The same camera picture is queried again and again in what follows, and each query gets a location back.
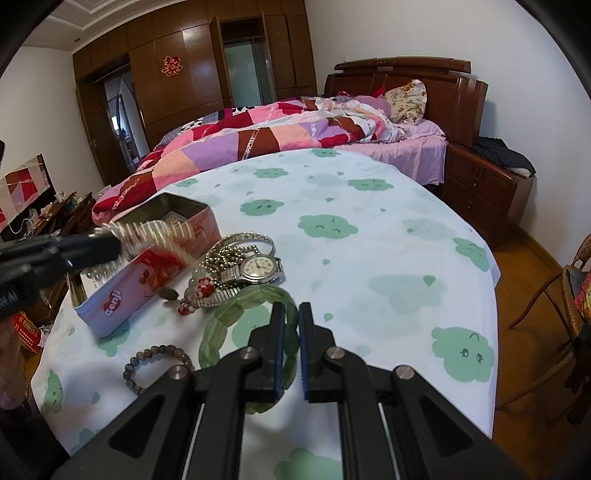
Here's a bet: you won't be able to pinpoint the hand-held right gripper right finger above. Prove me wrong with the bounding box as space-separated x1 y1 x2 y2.
298 302 527 480

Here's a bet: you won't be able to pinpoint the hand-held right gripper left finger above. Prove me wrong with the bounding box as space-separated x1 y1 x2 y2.
51 302 289 480

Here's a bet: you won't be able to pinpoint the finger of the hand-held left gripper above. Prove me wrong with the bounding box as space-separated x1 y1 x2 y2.
41 229 123 274

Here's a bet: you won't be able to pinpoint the pink tin box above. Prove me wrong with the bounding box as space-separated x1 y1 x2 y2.
69 193 223 339

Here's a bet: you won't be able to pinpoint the green jade segment bracelet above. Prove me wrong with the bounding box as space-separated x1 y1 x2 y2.
198 285 300 415

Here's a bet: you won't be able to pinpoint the silver wristwatch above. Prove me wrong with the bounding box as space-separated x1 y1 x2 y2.
196 254 286 309

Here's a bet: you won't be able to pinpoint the gold bead necklace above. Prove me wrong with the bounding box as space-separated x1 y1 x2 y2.
202 242 260 290

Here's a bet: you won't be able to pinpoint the silver bangle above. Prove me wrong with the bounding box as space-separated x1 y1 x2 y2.
217 232 276 259

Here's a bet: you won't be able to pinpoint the dark round bead bracelet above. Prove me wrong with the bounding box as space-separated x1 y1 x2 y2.
123 344 195 396

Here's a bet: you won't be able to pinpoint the wooden dresser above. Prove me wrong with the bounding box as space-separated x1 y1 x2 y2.
18 191 99 325

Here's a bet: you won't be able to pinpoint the red cardboard box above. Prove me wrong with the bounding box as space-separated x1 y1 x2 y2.
11 311 45 354

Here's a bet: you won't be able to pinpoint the framed mirror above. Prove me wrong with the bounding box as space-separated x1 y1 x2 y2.
0 154 57 241

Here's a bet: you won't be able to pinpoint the patchwork quilt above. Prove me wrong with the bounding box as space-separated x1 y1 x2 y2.
91 95 408 227

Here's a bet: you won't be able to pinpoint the wooden wardrobe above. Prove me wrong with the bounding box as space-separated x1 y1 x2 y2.
71 0 319 186

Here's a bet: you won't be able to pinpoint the pink bed sheet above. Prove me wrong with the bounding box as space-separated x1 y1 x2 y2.
339 117 450 186

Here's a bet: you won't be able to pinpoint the wooden nightstand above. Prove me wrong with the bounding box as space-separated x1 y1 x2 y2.
441 143 536 251

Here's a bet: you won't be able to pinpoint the wicker chair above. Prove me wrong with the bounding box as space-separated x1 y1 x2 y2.
496 231 591 426

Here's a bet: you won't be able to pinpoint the floral pillow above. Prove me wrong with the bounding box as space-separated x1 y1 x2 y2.
384 79 428 125

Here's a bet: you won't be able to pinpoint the dark cloth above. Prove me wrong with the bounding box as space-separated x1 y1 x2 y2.
564 323 591 426

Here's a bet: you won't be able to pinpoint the dark clothes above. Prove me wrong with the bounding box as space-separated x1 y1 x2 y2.
471 137 537 179

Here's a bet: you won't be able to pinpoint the colourful patterned cushion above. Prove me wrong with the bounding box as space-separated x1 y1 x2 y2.
573 270 591 322

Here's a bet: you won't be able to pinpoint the wooden bed headboard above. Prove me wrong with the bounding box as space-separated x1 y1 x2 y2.
323 56 489 147

